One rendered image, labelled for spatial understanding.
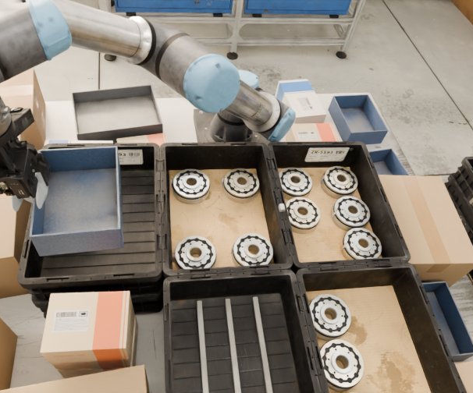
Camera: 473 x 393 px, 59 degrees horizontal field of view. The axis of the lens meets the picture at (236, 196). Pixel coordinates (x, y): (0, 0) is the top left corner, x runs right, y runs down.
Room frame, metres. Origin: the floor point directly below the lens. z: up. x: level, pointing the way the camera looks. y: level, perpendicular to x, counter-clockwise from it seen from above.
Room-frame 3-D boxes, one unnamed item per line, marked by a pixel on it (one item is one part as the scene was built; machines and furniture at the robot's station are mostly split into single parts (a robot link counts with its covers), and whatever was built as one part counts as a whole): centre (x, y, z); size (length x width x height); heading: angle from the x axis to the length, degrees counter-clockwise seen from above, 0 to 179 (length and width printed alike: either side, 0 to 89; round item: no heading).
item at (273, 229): (0.62, 0.04, 0.87); 0.40 x 0.30 x 0.11; 16
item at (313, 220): (0.68, -0.19, 0.86); 0.10 x 0.10 x 0.01
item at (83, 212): (0.43, 0.30, 1.10); 0.20 x 0.15 x 0.07; 20
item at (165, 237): (0.62, 0.04, 0.92); 0.40 x 0.30 x 0.02; 16
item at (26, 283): (0.54, 0.32, 0.92); 0.40 x 0.30 x 0.02; 16
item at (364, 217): (0.72, -0.33, 0.86); 0.10 x 0.10 x 0.01
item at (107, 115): (1.00, 0.45, 0.77); 0.27 x 0.20 x 0.05; 117
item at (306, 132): (1.09, -0.23, 0.74); 0.16 x 0.12 x 0.07; 108
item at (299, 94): (1.26, -0.17, 0.74); 0.20 x 0.12 x 0.09; 24
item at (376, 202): (0.70, -0.25, 0.87); 0.40 x 0.30 x 0.11; 16
